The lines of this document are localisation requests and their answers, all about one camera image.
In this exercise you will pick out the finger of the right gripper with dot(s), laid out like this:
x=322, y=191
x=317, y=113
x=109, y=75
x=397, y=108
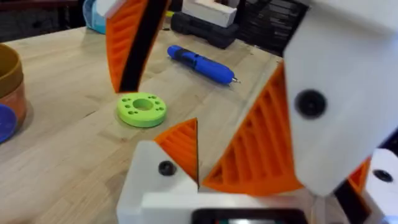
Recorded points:
x=342, y=62
x=119, y=46

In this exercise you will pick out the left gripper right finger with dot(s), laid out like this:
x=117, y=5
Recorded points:
x=384, y=193

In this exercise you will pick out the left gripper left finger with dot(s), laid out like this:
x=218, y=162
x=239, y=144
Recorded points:
x=146, y=180

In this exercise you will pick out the blue electric screwdriver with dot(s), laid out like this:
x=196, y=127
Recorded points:
x=202, y=63

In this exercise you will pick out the light blue tape roll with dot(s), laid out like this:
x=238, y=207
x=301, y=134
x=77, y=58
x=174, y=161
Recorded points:
x=93, y=18

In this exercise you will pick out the green disc with holes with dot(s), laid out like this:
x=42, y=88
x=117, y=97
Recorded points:
x=141, y=116

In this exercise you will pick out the black ribbed box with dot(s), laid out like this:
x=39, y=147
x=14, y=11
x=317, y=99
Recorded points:
x=267, y=25

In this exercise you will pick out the black tool case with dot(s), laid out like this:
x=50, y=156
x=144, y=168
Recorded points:
x=214, y=35

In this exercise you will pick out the white foam block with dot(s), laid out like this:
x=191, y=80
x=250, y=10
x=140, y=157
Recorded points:
x=211, y=12

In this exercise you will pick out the orange toy tub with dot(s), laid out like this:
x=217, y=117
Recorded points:
x=11, y=81

